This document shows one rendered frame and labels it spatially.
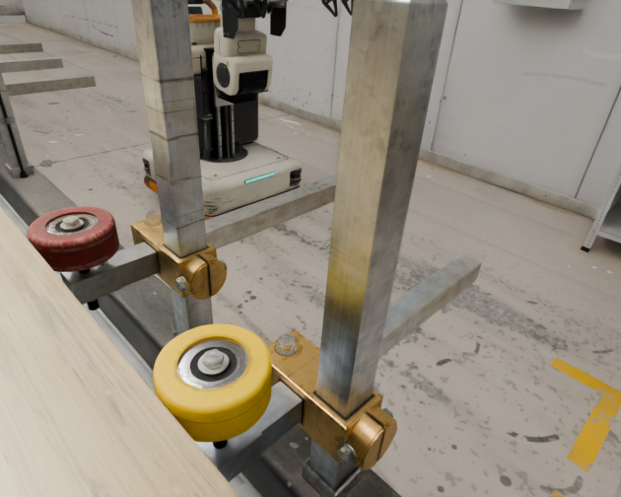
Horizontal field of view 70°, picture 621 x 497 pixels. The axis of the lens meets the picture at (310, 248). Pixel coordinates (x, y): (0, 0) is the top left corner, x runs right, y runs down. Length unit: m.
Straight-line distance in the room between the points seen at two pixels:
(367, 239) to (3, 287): 0.31
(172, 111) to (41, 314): 0.21
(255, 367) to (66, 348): 0.14
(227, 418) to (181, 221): 0.25
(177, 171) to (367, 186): 0.25
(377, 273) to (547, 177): 2.82
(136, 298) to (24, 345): 0.36
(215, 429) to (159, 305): 0.42
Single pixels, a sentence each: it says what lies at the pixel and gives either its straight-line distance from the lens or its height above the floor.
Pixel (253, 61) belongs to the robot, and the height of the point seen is 0.79.
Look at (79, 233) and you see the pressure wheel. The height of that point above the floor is 0.91.
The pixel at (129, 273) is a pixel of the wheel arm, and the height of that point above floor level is 0.83.
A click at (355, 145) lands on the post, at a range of 0.26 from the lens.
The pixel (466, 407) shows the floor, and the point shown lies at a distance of 1.56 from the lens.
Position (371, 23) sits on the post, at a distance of 0.25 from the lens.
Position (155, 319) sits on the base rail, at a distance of 0.68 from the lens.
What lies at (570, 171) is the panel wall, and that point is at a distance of 3.05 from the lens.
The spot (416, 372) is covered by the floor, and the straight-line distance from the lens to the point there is 1.61.
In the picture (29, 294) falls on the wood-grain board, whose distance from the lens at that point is 0.43.
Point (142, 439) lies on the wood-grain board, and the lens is 0.30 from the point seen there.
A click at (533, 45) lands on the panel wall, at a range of 3.04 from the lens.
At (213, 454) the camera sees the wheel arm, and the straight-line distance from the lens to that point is 0.38.
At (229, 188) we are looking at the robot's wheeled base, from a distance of 2.15.
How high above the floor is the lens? 1.14
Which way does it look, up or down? 32 degrees down
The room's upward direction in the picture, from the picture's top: 4 degrees clockwise
